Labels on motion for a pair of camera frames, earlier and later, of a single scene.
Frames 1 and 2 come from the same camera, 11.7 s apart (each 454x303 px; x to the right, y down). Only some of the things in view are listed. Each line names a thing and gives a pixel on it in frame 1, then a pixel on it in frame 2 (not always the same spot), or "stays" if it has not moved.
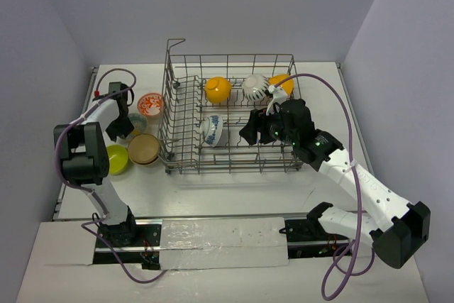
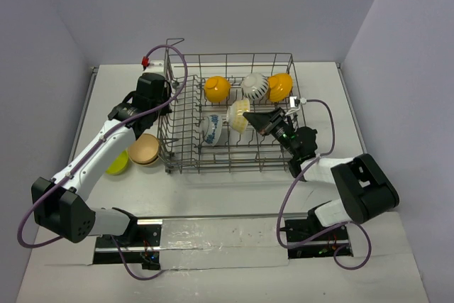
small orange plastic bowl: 218,89 stays
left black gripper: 118,128 → 164,95
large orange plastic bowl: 288,85 stays
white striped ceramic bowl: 255,86 stays
